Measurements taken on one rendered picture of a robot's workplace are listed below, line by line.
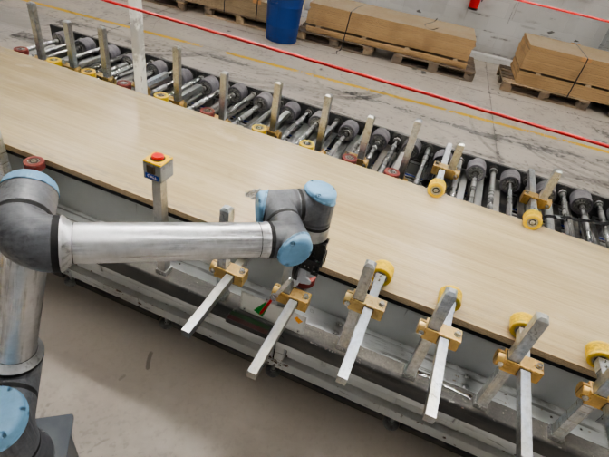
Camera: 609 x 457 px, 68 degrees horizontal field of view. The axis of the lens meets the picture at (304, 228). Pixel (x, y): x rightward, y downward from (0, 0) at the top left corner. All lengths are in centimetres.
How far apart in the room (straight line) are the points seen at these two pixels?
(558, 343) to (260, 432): 131
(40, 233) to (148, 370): 156
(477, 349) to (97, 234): 139
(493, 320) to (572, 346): 27
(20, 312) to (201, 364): 130
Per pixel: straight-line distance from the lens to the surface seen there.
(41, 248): 98
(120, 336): 259
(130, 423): 232
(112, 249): 99
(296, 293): 160
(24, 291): 126
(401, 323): 182
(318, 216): 120
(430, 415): 133
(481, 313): 175
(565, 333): 187
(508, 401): 194
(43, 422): 169
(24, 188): 109
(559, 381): 194
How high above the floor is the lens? 203
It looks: 38 degrees down
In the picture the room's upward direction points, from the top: 11 degrees clockwise
